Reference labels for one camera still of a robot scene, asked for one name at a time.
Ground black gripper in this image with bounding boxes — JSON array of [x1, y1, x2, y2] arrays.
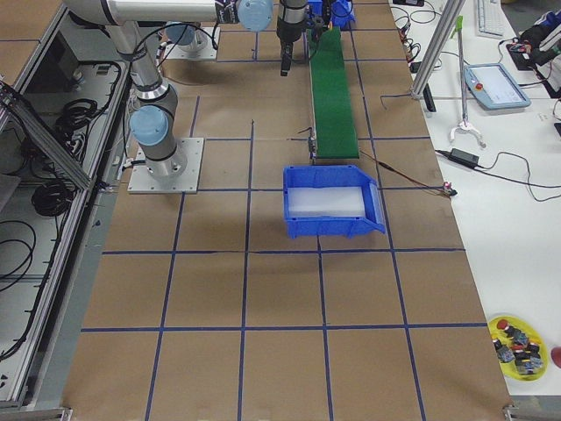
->
[[309, 4, 331, 42], [280, 41, 293, 77]]

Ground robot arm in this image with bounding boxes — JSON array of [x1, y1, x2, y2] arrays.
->
[[65, 1, 273, 105], [164, 1, 330, 76]]

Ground yellow plate of buttons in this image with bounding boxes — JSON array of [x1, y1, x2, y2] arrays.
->
[[487, 315, 549, 382]]

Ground blue source bin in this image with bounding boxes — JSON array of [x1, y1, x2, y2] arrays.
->
[[308, 0, 355, 30]]

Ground green conveyor belt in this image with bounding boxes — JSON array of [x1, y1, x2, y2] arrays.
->
[[309, 26, 359, 160]]

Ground blue destination bin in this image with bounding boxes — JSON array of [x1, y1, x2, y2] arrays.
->
[[283, 165, 386, 239]]

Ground white foam pad destination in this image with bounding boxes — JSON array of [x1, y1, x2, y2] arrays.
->
[[288, 187, 366, 218]]

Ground white keyboard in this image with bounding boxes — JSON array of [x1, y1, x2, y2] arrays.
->
[[473, 0, 505, 39]]

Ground white grabber tool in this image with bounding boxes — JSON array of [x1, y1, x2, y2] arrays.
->
[[450, 15, 486, 148]]

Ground teach pendant tablet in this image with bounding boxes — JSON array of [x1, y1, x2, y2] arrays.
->
[[464, 63, 531, 111]]

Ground black power adapter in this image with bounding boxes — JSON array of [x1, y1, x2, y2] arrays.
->
[[449, 148, 479, 168]]

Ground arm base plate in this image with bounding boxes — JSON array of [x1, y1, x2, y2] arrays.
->
[[164, 25, 220, 61], [127, 138, 204, 194]]

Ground aluminium frame post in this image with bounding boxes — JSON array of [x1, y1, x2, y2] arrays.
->
[[410, 0, 465, 99]]

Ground red black conveyor wire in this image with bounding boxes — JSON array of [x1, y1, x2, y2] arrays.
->
[[359, 148, 458, 197]]

